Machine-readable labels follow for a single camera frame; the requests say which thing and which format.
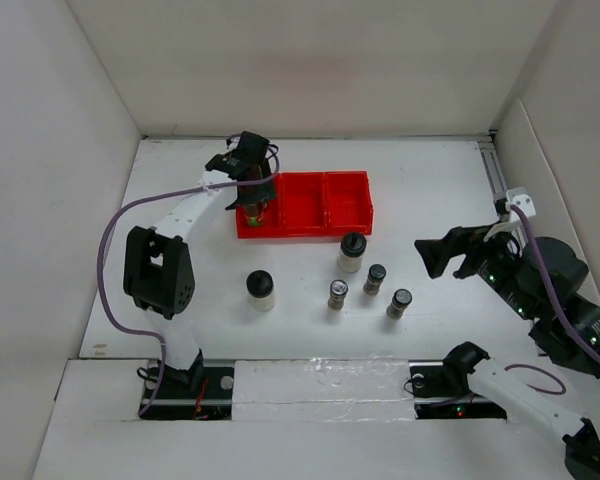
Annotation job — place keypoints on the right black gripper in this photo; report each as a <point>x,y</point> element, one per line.
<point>436,251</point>

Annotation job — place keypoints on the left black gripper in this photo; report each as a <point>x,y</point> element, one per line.
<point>264,192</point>

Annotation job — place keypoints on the white salt shaker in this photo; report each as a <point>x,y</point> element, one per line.
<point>260,288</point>
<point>352,248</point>

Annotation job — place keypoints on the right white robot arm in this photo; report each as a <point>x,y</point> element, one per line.
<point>539,281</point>

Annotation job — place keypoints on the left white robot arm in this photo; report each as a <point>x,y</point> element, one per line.
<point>158,270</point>

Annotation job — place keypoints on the red three-compartment tray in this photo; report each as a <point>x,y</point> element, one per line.
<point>314,204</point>

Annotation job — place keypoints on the right black-lid spice jar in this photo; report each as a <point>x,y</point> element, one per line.
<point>400,301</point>

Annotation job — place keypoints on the black-lid spice jar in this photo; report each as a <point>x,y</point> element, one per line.
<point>375,277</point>
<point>400,301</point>

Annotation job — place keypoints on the middle black-lid spice jar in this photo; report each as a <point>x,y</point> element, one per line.
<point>375,277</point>

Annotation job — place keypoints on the silver-lid spice jar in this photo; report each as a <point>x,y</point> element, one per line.
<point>338,291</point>

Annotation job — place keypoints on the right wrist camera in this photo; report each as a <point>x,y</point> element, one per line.
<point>518,197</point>

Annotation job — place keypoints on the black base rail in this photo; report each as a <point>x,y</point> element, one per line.
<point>317,390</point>

